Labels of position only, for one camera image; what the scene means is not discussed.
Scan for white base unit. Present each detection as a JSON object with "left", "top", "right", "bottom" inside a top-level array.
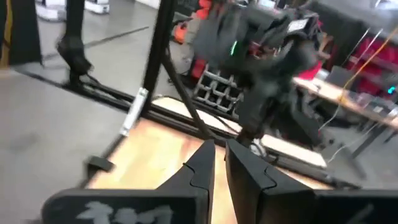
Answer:
[{"left": 34, "top": 0, "right": 111, "bottom": 22}]

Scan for silver frame bracket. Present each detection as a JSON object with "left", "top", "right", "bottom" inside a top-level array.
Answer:
[{"left": 119, "top": 86, "right": 149, "bottom": 138}]

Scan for black table clamp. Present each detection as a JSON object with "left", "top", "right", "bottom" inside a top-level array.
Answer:
[{"left": 86, "top": 155, "right": 116, "bottom": 174}]

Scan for black stand post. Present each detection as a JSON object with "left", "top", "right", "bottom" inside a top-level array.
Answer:
[{"left": 55, "top": 0, "right": 94, "bottom": 90}]

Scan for black panel with yellow edge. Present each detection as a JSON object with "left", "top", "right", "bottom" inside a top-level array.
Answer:
[{"left": 0, "top": 0, "right": 43, "bottom": 68}]

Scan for red storage bins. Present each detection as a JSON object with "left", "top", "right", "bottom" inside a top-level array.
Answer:
[{"left": 341, "top": 35, "right": 398, "bottom": 97}]

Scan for grey wire rack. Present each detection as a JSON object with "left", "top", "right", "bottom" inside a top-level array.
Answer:
[{"left": 192, "top": 67, "right": 245, "bottom": 121}]

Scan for wooden workbench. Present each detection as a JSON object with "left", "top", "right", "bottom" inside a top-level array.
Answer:
[{"left": 292, "top": 76, "right": 398, "bottom": 131}]

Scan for black aluminium table frame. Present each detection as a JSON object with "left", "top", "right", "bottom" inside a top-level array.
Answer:
[{"left": 12, "top": 0, "right": 361, "bottom": 190}]

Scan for cluttered background workbench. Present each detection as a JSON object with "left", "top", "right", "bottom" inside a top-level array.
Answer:
[{"left": 318, "top": 26, "right": 398, "bottom": 131}]

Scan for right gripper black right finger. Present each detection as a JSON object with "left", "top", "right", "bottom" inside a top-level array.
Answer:
[{"left": 224, "top": 139, "right": 398, "bottom": 224}]

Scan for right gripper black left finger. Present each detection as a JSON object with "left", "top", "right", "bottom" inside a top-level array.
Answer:
[{"left": 41, "top": 139, "right": 216, "bottom": 224}]

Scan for red orange equipment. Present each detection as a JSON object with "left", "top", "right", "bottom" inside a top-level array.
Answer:
[{"left": 172, "top": 0, "right": 215, "bottom": 80}]

